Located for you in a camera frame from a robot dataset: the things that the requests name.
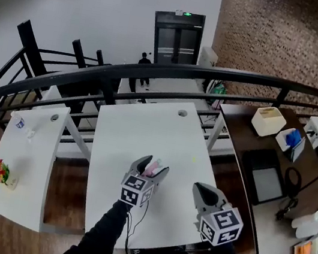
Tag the dark wooden table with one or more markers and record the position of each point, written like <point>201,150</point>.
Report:
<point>245,175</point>

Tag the person's left forearm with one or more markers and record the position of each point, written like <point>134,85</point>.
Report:
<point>100,234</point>

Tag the grey tablet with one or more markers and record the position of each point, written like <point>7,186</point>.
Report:
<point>298,149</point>

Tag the green exit sign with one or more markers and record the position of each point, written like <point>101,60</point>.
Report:
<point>187,14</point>

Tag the white cabinet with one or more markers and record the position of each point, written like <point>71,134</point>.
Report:
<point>208,56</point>

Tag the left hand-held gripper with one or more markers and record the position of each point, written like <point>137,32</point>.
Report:
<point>135,190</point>

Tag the small white desk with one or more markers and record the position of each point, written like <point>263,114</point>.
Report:
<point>31,161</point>

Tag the black tray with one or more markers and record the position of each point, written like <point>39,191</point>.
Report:
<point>266,175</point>

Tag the potted pink flowers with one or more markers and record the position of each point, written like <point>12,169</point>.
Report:
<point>0,171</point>

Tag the cream storage box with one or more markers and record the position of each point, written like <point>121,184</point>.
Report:
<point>268,121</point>

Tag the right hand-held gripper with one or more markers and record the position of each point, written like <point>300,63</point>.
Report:
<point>221,224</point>

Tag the white box with blue cloth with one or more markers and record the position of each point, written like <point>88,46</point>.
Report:
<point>289,140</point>

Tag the green backpack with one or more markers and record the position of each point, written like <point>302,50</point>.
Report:
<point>218,91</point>

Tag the black stair posts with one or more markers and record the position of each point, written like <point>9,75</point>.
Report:
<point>31,40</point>

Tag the black metal railing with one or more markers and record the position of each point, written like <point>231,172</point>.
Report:
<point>168,71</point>

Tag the small pink object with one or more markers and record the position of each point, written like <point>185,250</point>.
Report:
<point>151,168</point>

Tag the black double door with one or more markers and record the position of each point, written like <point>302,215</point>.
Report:
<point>176,39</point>

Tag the small clear plastic item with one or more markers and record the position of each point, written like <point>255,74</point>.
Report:
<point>30,134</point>

